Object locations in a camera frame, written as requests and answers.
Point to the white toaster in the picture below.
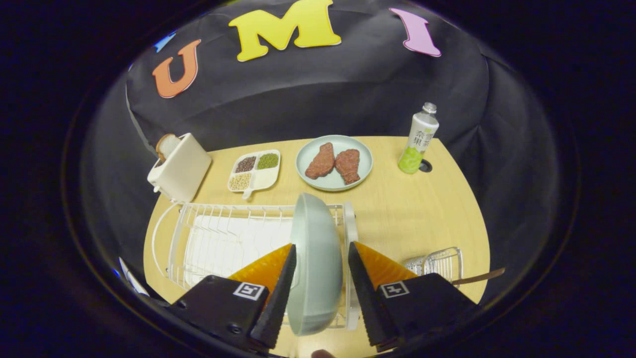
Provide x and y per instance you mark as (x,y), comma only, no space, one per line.
(181,169)

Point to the white green label bottle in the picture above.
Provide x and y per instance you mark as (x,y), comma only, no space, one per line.
(417,144)

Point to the white drip tray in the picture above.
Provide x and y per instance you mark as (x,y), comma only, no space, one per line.
(238,243)

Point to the white divided tray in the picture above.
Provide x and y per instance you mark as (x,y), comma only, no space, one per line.
(266,176)

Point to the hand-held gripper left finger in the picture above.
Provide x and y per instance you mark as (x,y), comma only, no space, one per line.
(280,298)

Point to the brown meat steak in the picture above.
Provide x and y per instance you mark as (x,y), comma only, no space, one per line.
(348,166)
(320,161)

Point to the dark red beans pile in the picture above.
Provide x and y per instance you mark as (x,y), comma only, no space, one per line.
(245,164)

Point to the green beans pile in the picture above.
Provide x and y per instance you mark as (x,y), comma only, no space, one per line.
(268,160)

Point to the black backdrop cloth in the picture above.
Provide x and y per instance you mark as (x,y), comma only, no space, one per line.
(323,89)

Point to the yellow soybeans pile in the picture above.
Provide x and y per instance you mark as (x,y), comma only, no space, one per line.
(240,181)

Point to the bread slice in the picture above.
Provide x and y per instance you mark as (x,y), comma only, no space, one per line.
(168,145)

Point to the black table grommet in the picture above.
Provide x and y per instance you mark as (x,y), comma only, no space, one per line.
(427,167)

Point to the pale green plate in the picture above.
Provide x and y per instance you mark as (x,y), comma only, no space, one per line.
(348,143)
(318,258)

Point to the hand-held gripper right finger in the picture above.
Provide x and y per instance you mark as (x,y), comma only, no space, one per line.
(365,298)

